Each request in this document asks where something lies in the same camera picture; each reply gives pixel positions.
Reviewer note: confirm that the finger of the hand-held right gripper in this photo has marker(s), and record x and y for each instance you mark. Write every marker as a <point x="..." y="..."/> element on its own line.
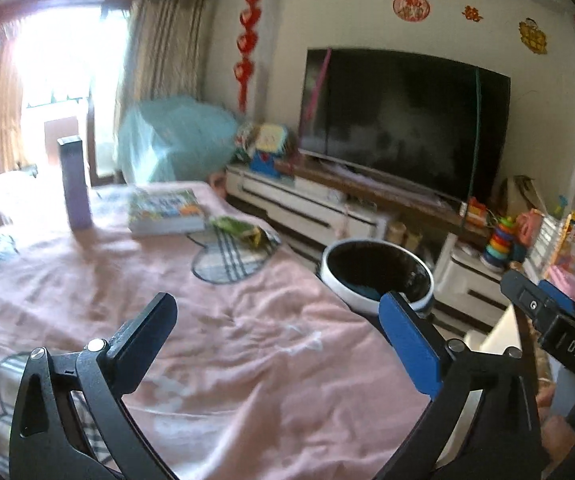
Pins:
<point x="562" y="297"/>
<point x="527" y="300"/>

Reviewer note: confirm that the white wooden television cabinet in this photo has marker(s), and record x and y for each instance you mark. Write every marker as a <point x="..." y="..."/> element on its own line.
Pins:
<point x="277" y="195"/>

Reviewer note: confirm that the black white-rimmed trash bin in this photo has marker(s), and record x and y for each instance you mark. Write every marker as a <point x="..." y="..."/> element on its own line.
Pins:
<point x="367" y="270"/>

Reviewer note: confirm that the green yellow snack packet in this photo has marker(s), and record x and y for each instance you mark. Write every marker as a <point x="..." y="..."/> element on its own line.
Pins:
<point x="237" y="227"/>

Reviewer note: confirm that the colourful toy activity box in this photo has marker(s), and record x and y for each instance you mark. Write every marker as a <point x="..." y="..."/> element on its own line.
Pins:
<point x="267" y="137"/>

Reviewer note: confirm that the beige cylindrical jar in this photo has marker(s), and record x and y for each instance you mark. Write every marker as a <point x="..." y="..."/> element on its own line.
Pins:
<point x="413" y="240"/>
<point x="396" y="232"/>

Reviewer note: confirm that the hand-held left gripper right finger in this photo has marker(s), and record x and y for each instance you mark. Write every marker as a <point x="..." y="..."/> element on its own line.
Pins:
<point x="412" y="350"/>

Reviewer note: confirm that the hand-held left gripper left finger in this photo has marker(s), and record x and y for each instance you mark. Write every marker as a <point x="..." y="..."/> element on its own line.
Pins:
<point x="142" y="340"/>

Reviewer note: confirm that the person's right hand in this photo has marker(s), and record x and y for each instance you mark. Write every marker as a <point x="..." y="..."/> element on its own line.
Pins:
<point x="560" y="435"/>

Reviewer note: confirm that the pink printed blanket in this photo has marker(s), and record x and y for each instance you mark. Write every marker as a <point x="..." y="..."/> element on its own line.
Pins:
<point x="217" y="310"/>

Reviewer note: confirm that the round red wall sticker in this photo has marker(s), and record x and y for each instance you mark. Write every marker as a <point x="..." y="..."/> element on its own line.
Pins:
<point x="411" y="6"/>

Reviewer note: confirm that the black flat television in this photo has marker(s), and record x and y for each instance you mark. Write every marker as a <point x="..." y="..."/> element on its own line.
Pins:
<point x="397" y="120"/>

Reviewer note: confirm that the gold figure wall sticker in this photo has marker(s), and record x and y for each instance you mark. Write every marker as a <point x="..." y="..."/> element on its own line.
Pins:
<point x="533" y="36"/>

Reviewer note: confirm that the teal mesh cover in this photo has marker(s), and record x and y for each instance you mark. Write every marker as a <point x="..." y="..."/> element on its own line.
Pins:
<point x="172" y="140"/>

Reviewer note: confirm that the pink plastic toy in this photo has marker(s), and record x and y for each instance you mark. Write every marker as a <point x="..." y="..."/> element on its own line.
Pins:
<point x="530" y="227"/>

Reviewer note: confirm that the orange toy phone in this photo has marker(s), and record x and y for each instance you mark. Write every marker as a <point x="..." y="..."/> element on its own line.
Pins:
<point x="475" y="210"/>

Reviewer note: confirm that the blue toy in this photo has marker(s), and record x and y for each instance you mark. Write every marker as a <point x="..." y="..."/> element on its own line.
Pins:
<point x="267" y="165"/>

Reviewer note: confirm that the red hanging knot ornament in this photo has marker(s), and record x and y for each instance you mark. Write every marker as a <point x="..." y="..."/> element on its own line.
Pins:
<point x="247" y="40"/>

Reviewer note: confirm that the pink flat box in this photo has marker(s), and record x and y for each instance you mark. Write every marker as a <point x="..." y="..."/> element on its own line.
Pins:
<point x="567" y="285"/>

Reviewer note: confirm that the small red gold wall sticker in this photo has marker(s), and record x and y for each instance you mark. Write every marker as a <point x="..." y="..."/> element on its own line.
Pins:
<point x="472" y="13"/>

